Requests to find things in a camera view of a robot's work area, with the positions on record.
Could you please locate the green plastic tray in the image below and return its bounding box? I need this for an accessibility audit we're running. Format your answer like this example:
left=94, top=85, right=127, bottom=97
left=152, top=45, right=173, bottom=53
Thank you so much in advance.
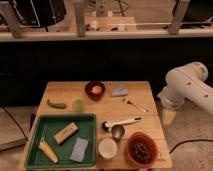
left=24, top=114, right=96, bottom=170

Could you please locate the dark brown bowl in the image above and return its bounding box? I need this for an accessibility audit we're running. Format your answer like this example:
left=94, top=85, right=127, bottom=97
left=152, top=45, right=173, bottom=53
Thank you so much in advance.
left=85, top=81, right=105, bottom=101

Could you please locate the light blue cloth piece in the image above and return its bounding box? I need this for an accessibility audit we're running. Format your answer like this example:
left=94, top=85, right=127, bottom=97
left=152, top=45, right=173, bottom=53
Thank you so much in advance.
left=111, top=85, right=128, bottom=97

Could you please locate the green pepper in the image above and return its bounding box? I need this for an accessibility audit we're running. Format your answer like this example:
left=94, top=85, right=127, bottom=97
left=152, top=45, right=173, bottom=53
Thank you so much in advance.
left=47, top=99, right=67, bottom=109

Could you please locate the yellow corn cob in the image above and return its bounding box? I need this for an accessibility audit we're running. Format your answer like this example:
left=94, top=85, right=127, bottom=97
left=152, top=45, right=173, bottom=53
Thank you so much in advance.
left=38, top=138, right=59, bottom=163

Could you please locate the white handled measuring spoon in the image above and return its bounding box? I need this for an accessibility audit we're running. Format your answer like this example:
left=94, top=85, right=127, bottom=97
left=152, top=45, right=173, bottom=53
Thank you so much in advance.
left=101, top=117, right=142, bottom=132

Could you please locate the black cable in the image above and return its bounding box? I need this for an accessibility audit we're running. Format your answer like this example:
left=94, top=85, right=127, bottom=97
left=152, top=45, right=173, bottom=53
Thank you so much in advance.
left=168, top=138, right=213, bottom=154

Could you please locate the wooden block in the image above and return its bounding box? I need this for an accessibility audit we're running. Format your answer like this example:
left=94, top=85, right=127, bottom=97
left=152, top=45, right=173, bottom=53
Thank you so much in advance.
left=54, top=122, right=78, bottom=144

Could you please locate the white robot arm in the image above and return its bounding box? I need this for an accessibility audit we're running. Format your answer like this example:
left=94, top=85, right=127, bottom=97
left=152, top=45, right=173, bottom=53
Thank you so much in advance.
left=157, top=62, right=213, bottom=125

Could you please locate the white plastic cup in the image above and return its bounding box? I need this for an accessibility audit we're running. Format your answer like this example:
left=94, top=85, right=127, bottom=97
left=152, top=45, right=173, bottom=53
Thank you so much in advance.
left=98, top=138, right=117, bottom=159

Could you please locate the orange bowl with dark food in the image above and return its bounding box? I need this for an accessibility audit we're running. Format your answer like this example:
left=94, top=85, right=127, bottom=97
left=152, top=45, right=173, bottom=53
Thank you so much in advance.
left=125, top=132, right=158, bottom=168

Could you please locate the blue sponge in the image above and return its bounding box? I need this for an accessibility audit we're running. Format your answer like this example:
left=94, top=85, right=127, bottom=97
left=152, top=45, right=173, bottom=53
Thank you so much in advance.
left=70, top=138, right=89, bottom=162

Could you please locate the orange egg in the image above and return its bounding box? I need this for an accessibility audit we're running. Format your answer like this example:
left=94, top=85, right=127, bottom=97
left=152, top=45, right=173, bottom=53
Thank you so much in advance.
left=92, top=86, right=102, bottom=94

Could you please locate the small metal measuring cup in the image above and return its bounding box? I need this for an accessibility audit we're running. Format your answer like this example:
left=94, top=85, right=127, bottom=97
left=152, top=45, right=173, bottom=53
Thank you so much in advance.
left=111, top=125, right=125, bottom=140

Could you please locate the green lime slice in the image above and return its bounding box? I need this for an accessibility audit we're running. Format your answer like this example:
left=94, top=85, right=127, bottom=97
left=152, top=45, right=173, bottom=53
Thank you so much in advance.
left=72, top=99, right=86, bottom=113

